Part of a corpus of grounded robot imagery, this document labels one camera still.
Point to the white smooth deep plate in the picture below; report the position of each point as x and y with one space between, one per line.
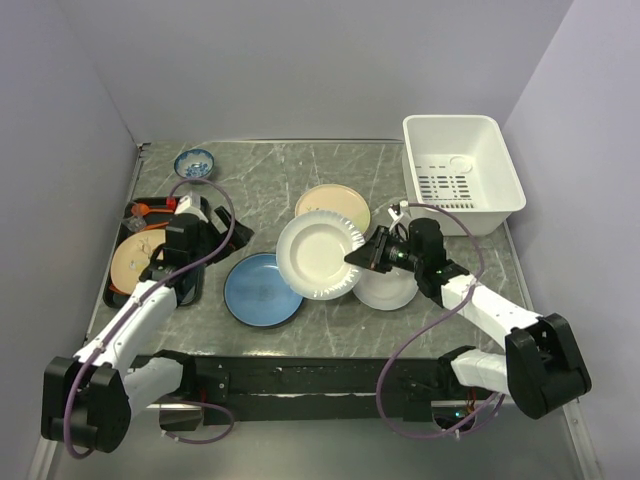
386 291

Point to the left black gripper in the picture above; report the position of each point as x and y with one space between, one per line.
239 237

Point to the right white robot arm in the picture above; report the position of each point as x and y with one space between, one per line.
540 367

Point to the white fluted deep plate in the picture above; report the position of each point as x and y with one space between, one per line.
310 255

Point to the aluminium rail frame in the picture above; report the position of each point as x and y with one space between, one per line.
169 414

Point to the blue white porcelain bowl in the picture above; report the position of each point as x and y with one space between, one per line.
194 164

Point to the orange chopstick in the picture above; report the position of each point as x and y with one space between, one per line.
160 225

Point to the cream plate with twig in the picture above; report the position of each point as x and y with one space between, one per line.
336 198

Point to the blue plate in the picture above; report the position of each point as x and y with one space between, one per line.
256 294

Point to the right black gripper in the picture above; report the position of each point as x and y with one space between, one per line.
369 254

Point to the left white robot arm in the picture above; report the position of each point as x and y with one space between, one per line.
89 399

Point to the white plastic bin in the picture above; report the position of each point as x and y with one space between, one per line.
457 169

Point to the orange spoon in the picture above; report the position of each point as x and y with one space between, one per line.
142 209

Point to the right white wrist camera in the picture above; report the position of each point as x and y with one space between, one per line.
400 214

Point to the cream plate with bird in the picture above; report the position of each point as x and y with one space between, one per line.
132 256

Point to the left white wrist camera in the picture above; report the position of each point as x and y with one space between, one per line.
190 203

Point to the black base beam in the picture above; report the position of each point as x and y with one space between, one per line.
300 388

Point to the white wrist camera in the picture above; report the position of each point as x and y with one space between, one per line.
190 203
400 214

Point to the clear plastic cup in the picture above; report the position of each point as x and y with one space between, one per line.
134 223

